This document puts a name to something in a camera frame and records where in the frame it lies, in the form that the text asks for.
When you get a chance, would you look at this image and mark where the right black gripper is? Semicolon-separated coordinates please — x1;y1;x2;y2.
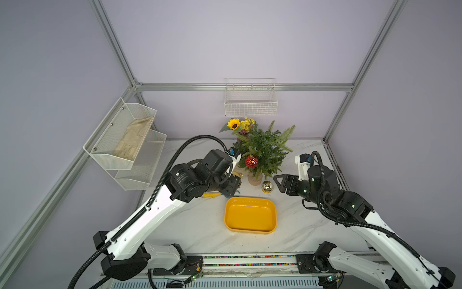
274;174;328;208

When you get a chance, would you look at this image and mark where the shiny gold ball ornament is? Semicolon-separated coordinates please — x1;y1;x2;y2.
261;180;274;194

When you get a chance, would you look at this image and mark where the blue yellow toy rake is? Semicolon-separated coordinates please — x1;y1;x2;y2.
202;192;221;199

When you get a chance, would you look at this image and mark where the yellow plastic tray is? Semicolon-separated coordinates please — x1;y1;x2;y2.
224;197;277;234

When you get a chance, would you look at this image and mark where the red glitter ball ornament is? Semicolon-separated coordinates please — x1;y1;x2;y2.
245;155;259;169

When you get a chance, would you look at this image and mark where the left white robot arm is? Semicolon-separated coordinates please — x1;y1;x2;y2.
93;147;241;281

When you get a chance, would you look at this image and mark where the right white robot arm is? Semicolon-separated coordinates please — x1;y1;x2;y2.
273;164;456;289

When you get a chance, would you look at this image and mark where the small green christmas tree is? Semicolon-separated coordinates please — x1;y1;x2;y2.
233;122;296;179

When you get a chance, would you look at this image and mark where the sunflower bouquet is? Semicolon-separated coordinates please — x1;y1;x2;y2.
220;117;256;136

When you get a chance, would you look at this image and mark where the beige cloth in shelf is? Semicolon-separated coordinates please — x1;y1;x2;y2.
113;116;154;161

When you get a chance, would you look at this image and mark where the white two-tier mesh shelf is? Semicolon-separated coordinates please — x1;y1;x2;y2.
83;98;167;191

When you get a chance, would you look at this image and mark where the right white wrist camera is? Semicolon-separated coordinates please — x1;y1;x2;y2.
294;154;311;181

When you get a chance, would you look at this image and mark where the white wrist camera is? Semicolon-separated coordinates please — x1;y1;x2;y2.
294;154;311;181
226;146;241;173

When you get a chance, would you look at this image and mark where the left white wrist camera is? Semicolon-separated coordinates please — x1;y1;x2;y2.
226;146;241;173

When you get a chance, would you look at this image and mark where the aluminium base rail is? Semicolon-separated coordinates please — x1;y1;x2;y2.
104;252;394;289

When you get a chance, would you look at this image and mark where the white wire wall basket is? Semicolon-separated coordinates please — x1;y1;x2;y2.
225;78;279;118

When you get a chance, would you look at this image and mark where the left black corrugated cable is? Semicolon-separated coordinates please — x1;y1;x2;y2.
67;134;229;289

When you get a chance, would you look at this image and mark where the black corrugated cable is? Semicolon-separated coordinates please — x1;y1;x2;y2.
302;151;448;289
67;134;229;289

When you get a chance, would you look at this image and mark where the right black corrugated cable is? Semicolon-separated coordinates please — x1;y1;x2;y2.
302;151;448;289

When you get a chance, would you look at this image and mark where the aluminium enclosure frame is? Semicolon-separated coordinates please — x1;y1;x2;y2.
0;0;409;268

